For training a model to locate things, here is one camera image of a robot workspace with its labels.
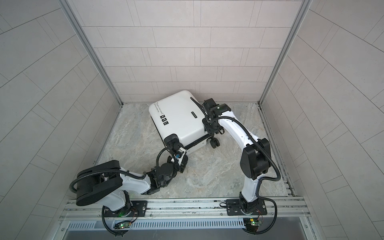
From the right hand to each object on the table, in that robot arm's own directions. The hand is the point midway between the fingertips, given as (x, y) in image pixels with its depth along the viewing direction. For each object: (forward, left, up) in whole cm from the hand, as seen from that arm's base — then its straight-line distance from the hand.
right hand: (210, 129), depth 86 cm
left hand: (-12, +12, -3) cm, 17 cm away
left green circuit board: (-42, +42, -9) cm, 60 cm away
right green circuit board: (-44, -16, -13) cm, 49 cm away
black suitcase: (+3, +17, +7) cm, 19 cm away
